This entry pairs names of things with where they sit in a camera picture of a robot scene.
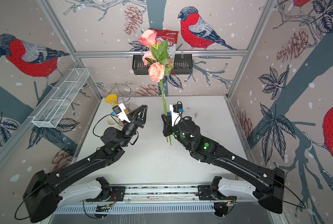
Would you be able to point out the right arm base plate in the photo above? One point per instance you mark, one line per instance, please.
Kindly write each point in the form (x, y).
(212, 193)

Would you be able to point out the white ceramic mug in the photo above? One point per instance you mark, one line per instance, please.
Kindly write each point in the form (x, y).
(113, 121)

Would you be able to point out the black wire wall basket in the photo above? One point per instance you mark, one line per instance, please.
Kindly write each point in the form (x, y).
(183, 65)

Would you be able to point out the aluminium front rail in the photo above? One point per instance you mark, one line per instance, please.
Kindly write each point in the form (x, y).
(239, 189)

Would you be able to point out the Chuba cassava chips bag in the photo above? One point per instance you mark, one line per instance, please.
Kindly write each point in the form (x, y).
(171, 37)

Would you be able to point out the yellow plastic wine glass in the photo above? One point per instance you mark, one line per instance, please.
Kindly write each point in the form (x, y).
(112, 99)

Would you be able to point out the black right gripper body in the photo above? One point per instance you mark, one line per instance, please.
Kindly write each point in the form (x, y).
(169, 129)

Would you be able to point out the white mesh wall shelf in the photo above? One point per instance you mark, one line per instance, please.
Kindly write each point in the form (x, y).
(62, 97)

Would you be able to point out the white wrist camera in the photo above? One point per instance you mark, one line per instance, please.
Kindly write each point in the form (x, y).
(119, 111)
(176, 111)

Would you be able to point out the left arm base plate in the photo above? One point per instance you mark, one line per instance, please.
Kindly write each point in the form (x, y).
(110, 194)

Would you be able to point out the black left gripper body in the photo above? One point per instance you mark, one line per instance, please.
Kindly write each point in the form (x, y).
(129, 130)

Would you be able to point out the pink flower bouquet green stems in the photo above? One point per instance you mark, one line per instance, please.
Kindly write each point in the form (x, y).
(156, 60)

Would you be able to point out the chrome wire glass rack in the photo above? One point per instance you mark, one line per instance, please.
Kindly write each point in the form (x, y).
(124, 94)

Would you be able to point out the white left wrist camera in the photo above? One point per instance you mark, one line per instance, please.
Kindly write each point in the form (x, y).
(119, 111)

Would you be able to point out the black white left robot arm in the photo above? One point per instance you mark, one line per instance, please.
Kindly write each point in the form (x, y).
(47, 192)

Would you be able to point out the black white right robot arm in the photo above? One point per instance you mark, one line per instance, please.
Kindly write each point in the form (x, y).
(269, 183)

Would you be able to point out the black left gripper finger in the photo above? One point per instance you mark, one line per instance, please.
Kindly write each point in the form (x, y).
(135, 113)
(143, 114)

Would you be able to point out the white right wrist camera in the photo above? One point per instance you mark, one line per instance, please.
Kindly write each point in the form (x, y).
(176, 111)

